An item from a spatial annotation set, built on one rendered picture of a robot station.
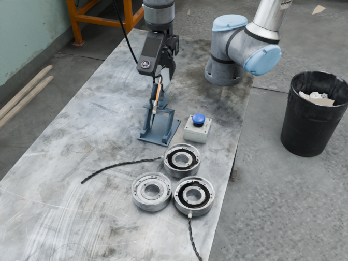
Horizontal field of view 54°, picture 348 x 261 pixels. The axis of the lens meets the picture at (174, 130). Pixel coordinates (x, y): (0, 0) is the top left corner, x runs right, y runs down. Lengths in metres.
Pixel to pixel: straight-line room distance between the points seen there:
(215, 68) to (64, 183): 0.66
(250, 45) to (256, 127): 1.28
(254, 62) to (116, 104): 0.48
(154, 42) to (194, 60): 0.56
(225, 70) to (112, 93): 0.41
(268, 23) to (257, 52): 0.09
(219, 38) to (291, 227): 1.08
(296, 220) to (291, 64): 1.52
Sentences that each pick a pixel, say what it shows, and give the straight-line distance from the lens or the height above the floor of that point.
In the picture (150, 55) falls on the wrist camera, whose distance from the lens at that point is 0.87.
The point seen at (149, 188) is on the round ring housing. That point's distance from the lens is 0.92.
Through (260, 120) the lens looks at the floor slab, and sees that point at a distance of 2.40.
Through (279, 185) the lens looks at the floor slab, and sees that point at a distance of 2.04.
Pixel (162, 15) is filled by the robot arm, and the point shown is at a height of 1.19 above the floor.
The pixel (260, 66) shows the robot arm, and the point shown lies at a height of 0.96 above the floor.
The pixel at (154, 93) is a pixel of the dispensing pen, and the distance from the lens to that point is 0.97.
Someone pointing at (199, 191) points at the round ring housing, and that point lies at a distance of 0.90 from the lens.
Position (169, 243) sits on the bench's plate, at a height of 0.80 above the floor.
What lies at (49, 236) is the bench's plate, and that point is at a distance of 0.91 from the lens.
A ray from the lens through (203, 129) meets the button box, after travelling 1.03.
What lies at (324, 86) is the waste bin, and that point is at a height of 0.34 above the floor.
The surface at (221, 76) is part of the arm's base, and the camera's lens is 1.27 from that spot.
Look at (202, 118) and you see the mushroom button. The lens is 1.02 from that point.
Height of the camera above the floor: 1.55
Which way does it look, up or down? 43 degrees down
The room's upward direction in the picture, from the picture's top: straight up
